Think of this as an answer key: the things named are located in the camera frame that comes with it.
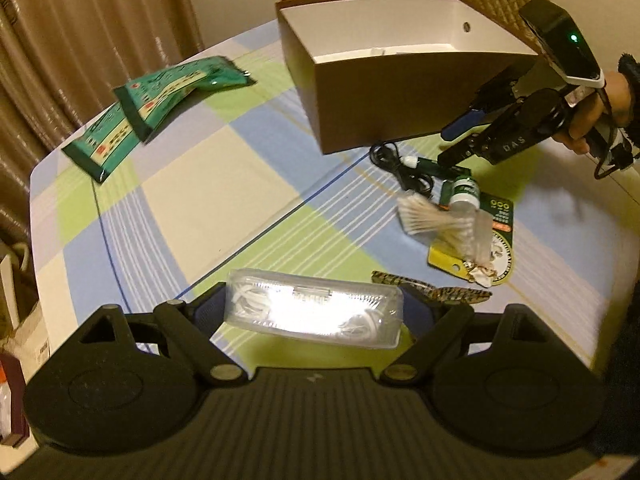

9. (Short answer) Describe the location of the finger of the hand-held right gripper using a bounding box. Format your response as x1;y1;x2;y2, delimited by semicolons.
440;66;524;142
436;131;495;168

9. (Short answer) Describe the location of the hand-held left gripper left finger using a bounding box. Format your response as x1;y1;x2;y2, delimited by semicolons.
79;282;250;387

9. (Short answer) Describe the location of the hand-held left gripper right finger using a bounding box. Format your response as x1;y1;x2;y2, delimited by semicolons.
382;284;549;387

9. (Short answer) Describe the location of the leopard hair claw clip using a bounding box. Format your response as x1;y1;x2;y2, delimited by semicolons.
371;270;493;306

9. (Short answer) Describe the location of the small green bottle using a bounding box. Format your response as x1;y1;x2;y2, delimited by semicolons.
440;176;482;211

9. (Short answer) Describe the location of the bag of cotton swabs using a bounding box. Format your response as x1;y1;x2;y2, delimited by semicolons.
396;195;493;266

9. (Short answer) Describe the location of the black cable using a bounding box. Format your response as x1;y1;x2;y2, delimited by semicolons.
370;141;436;196

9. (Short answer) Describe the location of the yellow green card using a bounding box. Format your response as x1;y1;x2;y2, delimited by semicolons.
427;192;516;286

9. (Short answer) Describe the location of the clear plastic floss box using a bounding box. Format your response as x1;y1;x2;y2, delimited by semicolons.
222;268;405;348

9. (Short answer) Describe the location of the brown cardboard box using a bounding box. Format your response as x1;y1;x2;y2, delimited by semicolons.
276;0;543;156

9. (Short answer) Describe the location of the person's right hand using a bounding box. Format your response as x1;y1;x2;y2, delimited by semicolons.
552;72;633;156

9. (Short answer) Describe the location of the checked tablecloth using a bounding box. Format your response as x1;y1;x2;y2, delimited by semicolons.
29;20;636;376

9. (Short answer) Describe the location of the green packet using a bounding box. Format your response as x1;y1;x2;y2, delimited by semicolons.
114;56;257;142
62;102;143;184

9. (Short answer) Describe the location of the white paper bag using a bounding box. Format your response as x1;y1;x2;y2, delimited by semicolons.
0;242;48;356

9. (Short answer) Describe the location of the beige curtain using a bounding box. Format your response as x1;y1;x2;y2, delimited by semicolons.
0;0;203;241

